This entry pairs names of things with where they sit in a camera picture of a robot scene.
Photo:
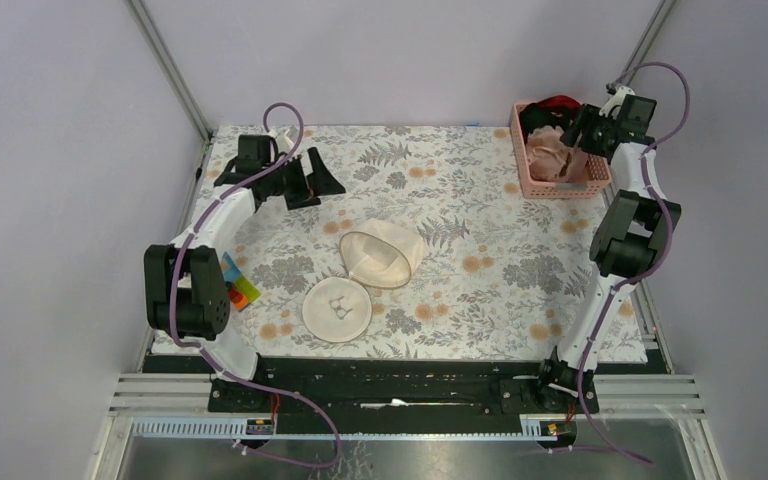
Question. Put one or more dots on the peach satin lace bra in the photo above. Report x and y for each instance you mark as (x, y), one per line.
(550, 160)

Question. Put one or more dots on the black and red bra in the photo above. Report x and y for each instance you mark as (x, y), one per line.
(556, 111)

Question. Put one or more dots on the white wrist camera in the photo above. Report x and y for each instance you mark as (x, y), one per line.
(284, 139)
(617, 94)

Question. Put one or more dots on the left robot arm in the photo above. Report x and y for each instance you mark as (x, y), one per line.
(190, 282)

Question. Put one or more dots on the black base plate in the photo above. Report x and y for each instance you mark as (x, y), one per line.
(386, 396)

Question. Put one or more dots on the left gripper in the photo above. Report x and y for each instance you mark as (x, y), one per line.
(320, 182)

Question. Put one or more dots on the white mesh laundry bag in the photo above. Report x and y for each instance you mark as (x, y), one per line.
(376, 254)

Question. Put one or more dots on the right aluminium corner post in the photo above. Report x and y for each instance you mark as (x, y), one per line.
(661, 15)

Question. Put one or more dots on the aluminium front rail frame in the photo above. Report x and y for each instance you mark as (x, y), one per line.
(171, 404)

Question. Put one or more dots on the floral tablecloth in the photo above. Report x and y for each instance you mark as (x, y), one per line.
(502, 278)

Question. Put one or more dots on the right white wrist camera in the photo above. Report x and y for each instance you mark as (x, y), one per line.
(617, 94)

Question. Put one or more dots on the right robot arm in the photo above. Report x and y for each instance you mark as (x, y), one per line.
(630, 243)

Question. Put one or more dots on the pink plastic basket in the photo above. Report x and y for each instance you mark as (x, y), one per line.
(598, 172)

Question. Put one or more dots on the colourful toy block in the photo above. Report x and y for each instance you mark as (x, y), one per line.
(242, 292)

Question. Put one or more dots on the aluminium corner post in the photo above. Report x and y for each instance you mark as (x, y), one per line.
(661, 15)
(163, 55)

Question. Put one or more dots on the left aluminium corner post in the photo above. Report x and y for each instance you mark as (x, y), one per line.
(163, 55)

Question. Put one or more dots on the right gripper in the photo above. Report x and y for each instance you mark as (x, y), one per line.
(589, 117)

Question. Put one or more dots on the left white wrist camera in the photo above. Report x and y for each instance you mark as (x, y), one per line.
(284, 139)

